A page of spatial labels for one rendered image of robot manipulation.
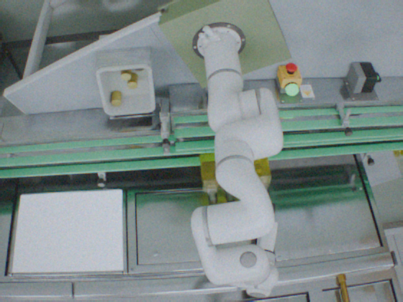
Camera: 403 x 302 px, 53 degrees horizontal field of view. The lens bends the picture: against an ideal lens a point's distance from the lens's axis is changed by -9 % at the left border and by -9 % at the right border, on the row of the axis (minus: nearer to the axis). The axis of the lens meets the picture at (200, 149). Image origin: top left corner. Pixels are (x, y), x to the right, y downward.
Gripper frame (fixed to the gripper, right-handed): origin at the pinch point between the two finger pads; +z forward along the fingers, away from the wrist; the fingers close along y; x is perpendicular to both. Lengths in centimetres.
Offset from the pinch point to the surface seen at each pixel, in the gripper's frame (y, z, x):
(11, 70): -17, 60, 127
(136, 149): 3.5, 12.8, 46.7
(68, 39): -20, 89, 108
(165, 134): 15.4, 12.6, 36.0
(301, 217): -15.7, 8.1, -14.0
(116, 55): 33, 27, 55
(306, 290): -14.6, -20.0, -17.8
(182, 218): -13.1, -1.3, 28.1
